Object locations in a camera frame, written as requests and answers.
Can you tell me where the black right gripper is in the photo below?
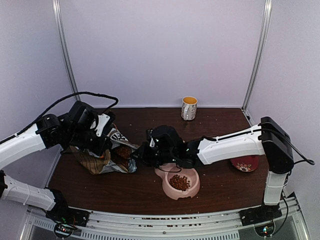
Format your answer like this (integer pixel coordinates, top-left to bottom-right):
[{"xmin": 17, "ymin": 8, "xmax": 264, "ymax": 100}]
[{"xmin": 131, "ymin": 141, "xmax": 177, "ymax": 168}]

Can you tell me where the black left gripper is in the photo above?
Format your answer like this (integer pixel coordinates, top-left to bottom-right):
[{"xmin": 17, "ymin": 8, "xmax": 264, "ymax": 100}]
[{"xmin": 66, "ymin": 127, "xmax": 112, "ymax": 156}]

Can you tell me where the brown pet food bag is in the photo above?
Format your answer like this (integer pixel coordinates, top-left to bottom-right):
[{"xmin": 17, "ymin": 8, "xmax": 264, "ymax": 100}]
[{"xmin": 70, "ymin": 124, "xmax": 139, "ymax": 175}]

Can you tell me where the pink double pet bowl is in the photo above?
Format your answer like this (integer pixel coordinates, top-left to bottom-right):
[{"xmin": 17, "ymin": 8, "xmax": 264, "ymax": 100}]
[{"xmin": 154, "ymin": 163, "xmax": 201, "ymax": 200}]

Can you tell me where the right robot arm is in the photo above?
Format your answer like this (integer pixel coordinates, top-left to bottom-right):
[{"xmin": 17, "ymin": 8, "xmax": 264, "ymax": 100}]
[{"xmin": 131, "ymin": 116, "xmax": 294, "ymax": 221}]

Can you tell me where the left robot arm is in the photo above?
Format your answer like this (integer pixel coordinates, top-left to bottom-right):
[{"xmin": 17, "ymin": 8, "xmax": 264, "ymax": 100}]
[{"xmin": 0, "ymin": 101, "xmax": 116, "ymax": 223}]

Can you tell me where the brown kibble pet food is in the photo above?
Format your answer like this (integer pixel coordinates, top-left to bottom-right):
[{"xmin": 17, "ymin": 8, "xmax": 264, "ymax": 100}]
[{"xmin": 114, "ymin": 145, "xmax": 132, "ymax": 160}]

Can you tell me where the floral ceramic mug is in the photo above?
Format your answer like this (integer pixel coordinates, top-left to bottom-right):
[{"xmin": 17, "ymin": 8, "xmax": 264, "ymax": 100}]
[{"xmin": 181, "ymin": 96, "xmax": 198, "ymax": 121}]

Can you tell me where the red floral saucer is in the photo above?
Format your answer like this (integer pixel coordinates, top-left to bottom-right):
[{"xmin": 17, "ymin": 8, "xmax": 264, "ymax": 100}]
[{"xmin": 230, "ymin": 155, "xmax": 259, "ymax": 173}]

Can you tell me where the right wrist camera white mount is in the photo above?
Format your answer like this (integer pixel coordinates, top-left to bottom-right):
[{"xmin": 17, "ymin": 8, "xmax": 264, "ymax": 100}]
[{"xmin": 146, "ymin": 128, "xmax": 155, "ymax": 148}]

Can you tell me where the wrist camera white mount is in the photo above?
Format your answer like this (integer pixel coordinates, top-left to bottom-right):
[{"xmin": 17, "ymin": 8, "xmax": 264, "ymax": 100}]
[
  {"xmin": 146, "ymin": 128, "xmax": 155, "ymax": 148},
  {"xmin": 90, "ymin": 111, "xmax": 116, "ymax": 137}
]

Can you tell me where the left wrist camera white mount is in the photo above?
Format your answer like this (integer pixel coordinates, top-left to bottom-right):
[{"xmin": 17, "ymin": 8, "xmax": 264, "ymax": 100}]
[{"xmin": 90, "ymin": 111, "xmax": 116, "ymax": 137}]

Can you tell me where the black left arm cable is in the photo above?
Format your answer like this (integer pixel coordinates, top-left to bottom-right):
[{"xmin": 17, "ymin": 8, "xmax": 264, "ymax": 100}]
[{"xmin": 14, "ymin": 91, "xmax": 120, "ymax": 136}]

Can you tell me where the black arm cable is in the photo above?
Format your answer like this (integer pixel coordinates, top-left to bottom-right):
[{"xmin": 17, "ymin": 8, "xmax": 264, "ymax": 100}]
[
  {"xmin": 14, "ymin": 91, "xmax": 120, "ymax": 136},
  {"xmin": 259, "ymin": 128, "xmax": 316, "ymax": 166}
]

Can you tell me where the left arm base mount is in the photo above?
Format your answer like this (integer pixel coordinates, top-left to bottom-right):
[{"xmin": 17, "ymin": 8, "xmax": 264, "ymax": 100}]
[{"xmin": 44, "ymin": 207, "xmax": 90, "ymax": 239}]

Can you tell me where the front aluminium rail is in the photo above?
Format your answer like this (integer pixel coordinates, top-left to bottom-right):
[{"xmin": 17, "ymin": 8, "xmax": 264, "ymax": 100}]
[{"xmin": 17, "ymin": 200, "xmax": 311, "ymax": 240}]

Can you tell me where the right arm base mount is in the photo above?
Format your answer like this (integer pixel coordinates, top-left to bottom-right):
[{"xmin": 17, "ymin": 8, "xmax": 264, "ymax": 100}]
[{"xmin": 239, "ymin": 205, "xmax": 282, "ymax": 238}]

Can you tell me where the left aluminium frame post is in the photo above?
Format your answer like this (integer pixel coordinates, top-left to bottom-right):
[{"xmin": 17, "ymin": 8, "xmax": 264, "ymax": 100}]
[{"xmin": 52, "ymin": 0, "xmax": 78, "ymax": 93}]

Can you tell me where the aluminium frame post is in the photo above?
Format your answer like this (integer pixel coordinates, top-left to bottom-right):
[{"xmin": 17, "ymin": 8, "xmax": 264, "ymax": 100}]
[
  {"xmin": 52, "ymin": 0, "xmax": 78, "ymax": 93},
  {"xmin": 241, "ymin": 0, "xmax": 273, "ymax": 113}
]

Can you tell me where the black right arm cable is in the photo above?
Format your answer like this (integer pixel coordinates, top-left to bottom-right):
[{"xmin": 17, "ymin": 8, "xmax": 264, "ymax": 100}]
[{"xmin": 259, "ymin": 128, "xmax": 316, "ymax": 166}]

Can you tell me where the right aluminium frame post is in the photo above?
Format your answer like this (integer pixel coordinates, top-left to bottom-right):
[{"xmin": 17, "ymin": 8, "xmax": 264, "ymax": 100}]
[{"xmin": 241, "ymin": 0, "xmax": 273, "ymax": 113}]

